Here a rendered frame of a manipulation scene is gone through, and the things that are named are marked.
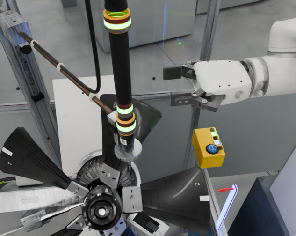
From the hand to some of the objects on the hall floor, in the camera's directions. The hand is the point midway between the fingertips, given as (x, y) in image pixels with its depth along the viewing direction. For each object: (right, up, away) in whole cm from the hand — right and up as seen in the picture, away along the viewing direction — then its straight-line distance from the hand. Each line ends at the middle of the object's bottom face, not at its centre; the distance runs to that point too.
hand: (172, 85), depth 56 cm
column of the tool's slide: (-58, -77, +155) cm, 183 cm away
